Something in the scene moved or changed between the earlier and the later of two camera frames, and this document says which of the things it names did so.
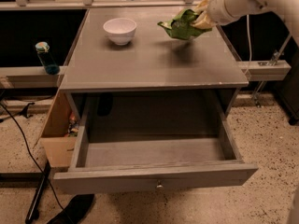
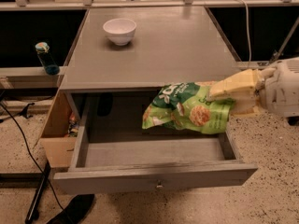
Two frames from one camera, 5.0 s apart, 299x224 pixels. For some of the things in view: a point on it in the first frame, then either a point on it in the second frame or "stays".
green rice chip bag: (181, 26) → (185, 106)
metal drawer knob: (159, 185) stays
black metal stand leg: (33, 212) stays
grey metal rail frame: (270, 70) stays
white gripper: (217, 7) → (281, 89)
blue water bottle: (43, 50) stays
